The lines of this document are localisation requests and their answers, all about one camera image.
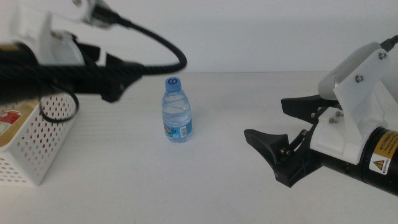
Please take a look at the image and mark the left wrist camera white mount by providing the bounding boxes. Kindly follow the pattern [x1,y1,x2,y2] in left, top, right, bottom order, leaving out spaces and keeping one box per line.
[0,0,100,67]

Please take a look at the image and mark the yellow liquid bottle white cap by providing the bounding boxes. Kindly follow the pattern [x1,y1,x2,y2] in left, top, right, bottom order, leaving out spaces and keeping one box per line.
[0,99,40,147]

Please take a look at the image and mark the black right camera cable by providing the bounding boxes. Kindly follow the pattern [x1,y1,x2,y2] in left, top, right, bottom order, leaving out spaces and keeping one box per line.
[379,34,398,53]

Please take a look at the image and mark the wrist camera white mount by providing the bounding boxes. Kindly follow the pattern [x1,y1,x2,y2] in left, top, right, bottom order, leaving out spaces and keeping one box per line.
[0,0,100,67]
[310,42,398,166]

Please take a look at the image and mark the water bottle blue cap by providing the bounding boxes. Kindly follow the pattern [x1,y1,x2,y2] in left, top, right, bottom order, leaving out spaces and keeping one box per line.
[161,77,193,144]

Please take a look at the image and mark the red soda can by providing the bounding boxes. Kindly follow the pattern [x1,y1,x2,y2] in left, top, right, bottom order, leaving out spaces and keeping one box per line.
[39,95,77,125]

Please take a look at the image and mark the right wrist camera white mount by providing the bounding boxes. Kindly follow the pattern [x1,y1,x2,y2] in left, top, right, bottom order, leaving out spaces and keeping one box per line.
[310,42,398,166]

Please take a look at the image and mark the white perforated plastic basket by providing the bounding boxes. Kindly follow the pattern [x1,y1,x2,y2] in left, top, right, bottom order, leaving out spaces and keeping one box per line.
[0,93,79,187]

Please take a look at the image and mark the thin black gripper wire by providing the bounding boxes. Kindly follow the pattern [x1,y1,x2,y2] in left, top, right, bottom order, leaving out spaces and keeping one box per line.
[38,88,80,124]

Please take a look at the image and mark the braided black left camera cable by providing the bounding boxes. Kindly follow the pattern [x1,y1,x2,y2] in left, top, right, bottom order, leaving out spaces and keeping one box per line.
[93,4,188,76]

